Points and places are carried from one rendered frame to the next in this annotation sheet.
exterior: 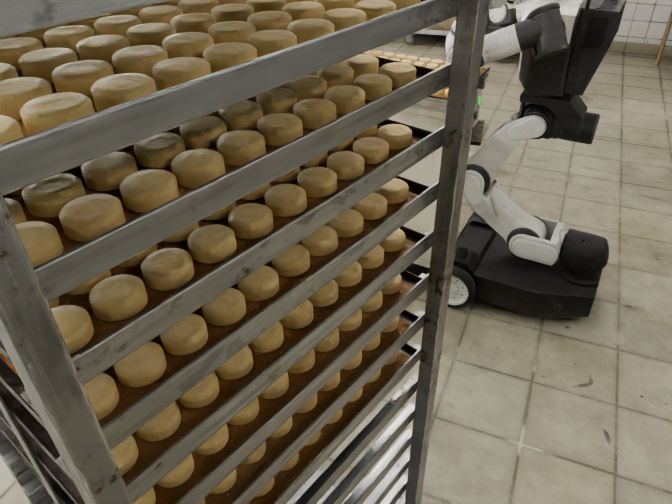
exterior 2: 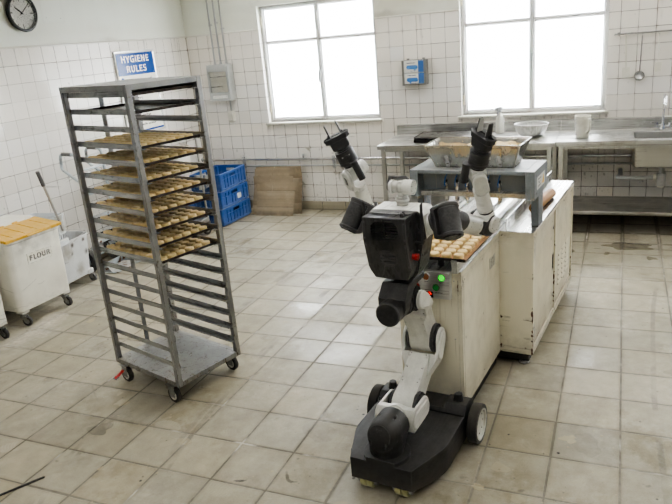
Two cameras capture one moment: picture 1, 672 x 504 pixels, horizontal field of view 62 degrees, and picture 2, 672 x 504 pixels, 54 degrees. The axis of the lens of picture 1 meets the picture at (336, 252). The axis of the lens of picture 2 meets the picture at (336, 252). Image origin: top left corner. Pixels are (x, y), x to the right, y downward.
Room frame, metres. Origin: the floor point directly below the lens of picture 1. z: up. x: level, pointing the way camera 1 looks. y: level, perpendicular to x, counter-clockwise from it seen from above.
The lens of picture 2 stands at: (1.75, -3.55, 1.96)
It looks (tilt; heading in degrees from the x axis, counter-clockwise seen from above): 18 degrees down; 91
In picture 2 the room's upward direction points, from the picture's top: 5 degrees counter-clockwise
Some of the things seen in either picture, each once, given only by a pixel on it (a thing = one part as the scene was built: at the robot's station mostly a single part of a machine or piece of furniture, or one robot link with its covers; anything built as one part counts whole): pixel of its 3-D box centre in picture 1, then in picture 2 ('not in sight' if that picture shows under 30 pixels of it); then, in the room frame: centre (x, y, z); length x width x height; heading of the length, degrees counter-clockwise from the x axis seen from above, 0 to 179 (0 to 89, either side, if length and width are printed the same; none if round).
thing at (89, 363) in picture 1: (300, 218); (115, 177); (0.53, 0.04, 1.32); 0.64 x 0.03 x 0.03; 140
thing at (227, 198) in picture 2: not in sight; (221, 194); (0.38, 4.02, 0.30); 0.60 x 0.40 x 0.20; 66
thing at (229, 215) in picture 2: not in sight; (223, 211); (0.38, 4.02, 0.10); 0.60 x 0.40 x 0.20; 64
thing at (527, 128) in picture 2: not in sight; (531, 129); (3.66, 2.79, 0.94); 0.33 x 0.33 x 0.12
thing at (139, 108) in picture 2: not in sight; (132, 107); (0.65, 0.20, 1.68); 0.60 x 0.40 x 0.02; 140
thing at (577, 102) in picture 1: (558, 115); (399, 296); (1.99, -0.85, 0.83); 0.28 x 0.13 x 0.18; 61
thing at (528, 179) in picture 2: not in sight; (478, 193); (2.58, 0.21, 1.01); 0.72 x 0.33 x 0.34; 151
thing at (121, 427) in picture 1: (304, 280); (118, 193); (0.53, 0.04, 1.23); 0.64 x 0.03 x 0.03; 140
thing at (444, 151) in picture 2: not in sight; (477, 152); (2.58, 0.21, 1.25); 0.56 x 0.29 x 0.14; 151
